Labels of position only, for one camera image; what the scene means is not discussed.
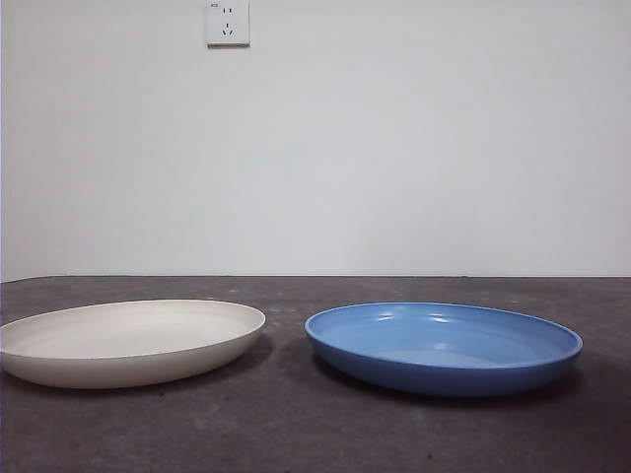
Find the blue round plate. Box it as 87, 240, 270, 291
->
304, 302, 585, 399

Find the white round plate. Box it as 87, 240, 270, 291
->
0, 299, 267, 389

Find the white wall power socket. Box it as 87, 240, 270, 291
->
205, 0, 251, 50

